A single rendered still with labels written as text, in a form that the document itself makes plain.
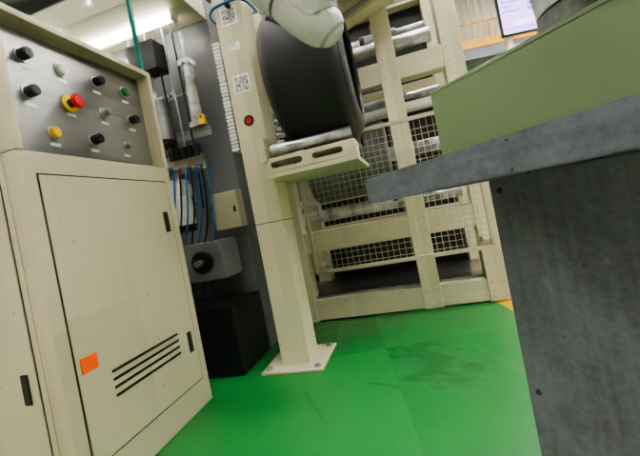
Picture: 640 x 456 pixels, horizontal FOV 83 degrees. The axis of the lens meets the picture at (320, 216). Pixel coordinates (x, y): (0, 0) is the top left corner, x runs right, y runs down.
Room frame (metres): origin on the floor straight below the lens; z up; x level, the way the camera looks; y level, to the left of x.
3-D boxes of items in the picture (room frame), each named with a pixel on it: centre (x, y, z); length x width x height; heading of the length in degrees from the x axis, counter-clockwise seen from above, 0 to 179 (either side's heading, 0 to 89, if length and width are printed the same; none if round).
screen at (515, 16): (4.39, -2.92, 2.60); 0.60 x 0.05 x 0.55; 87
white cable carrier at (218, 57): (1.57, 0.29, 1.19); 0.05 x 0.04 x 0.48; 166
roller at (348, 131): (1.40, -0.02, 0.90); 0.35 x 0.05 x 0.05; 76
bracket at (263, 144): (1.58, 0.12, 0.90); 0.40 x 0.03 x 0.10; 166
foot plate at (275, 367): (1.58, 0.20, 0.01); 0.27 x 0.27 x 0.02; 76
